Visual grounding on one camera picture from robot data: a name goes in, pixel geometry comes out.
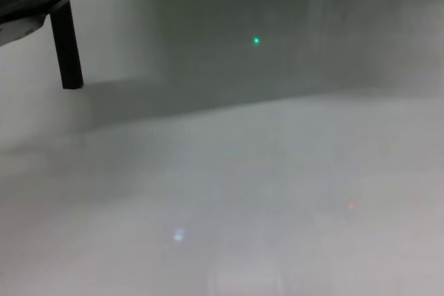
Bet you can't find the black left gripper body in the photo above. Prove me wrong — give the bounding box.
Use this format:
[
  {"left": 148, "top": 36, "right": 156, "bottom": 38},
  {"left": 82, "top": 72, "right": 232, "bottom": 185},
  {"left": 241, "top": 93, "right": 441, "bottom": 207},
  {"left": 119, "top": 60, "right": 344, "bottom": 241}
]
[{"left": 0, "top": 0, "right": 78, "bottom": 48}]

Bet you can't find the black tape frame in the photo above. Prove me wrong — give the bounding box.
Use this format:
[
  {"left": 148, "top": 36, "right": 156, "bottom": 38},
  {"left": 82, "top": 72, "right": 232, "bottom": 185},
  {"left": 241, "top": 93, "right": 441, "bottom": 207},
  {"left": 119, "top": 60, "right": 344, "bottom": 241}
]
[{"left": 49, "top": 0, "right": 85, "bottom": 90}]

